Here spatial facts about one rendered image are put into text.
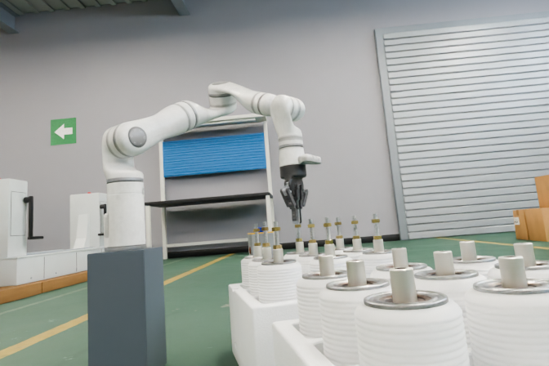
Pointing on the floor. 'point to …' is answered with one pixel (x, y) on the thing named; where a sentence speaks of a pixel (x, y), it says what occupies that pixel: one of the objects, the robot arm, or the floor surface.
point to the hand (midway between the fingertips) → (296, 216)
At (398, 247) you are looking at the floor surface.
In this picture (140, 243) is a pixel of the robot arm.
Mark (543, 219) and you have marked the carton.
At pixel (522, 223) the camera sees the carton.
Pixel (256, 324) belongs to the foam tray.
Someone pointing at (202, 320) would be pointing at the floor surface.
